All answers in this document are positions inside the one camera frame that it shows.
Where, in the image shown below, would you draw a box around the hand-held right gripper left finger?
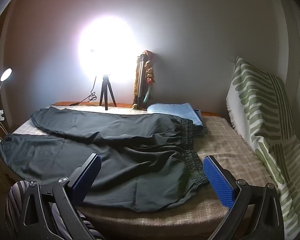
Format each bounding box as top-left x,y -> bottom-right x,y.
14,153 -> 102,240

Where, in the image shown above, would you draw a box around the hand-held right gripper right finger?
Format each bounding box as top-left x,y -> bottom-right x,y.
203,156 -> 285,240

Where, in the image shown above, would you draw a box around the dark green pants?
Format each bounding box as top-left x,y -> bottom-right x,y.
0,106 -> 210,213

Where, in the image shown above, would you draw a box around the beige checked bed blanket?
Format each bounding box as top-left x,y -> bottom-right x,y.
0,104 -> 280,238

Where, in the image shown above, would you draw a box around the person's striped clothing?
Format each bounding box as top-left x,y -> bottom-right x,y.
5,180 -> 105,240

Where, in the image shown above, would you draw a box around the orange mattress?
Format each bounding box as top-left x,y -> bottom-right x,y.
52,102 -> 220,117

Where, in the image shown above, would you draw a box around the light blue folded towel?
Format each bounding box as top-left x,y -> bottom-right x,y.
147,103 -> 203,127

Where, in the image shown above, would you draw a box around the black tripod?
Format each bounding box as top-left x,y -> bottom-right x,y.
99,74 -> 117,111

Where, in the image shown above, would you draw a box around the bright round lamp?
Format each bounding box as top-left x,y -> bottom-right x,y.
77,17 -> 137,85

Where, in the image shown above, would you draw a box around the white clip lamp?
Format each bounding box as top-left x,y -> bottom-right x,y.
0,67 -> 12,120

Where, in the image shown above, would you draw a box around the black lamp cable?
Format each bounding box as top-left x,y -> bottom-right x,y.
70,76 -> 98,106

